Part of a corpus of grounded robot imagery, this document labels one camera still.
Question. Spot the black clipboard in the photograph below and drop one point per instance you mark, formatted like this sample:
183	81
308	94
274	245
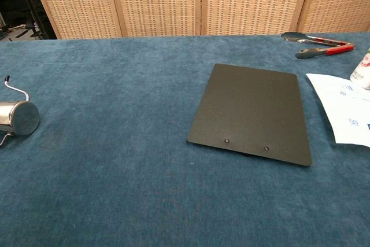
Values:
251	111

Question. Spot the blue velvet tablecloth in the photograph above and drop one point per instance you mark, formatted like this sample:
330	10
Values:
115	157

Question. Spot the woven rattan folding screen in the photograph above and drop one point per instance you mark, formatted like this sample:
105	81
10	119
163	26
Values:
179	1

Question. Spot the white paper sheet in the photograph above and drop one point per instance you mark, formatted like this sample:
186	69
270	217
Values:
341	108

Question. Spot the stainless steel pitcher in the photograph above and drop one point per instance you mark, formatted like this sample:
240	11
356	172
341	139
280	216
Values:
17	117

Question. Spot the white bottle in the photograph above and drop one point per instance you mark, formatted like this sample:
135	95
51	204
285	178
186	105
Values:
362	73

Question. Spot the black tripod stand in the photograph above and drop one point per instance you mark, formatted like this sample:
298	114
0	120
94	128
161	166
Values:
26	7

